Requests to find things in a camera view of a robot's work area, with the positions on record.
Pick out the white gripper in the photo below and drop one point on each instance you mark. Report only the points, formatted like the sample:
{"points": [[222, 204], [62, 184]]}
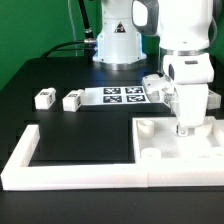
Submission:
{"points": [[188, 78]]}

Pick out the white square tabletop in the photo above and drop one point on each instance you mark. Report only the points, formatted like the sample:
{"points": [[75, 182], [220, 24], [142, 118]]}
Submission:
{"points": [[156, 140]]}

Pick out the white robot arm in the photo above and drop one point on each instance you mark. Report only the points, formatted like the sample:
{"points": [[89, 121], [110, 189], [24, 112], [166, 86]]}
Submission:
{"points": [[182, 27]]}

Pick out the white AprilTag marker sheet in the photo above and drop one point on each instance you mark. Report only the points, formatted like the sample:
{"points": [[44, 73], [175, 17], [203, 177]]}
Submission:
{"points": [[119, 96]]}

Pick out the white L-shaped obstacle fixture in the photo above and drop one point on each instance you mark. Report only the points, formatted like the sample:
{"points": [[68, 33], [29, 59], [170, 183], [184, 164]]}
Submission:
{"points": [[18, 175]]}

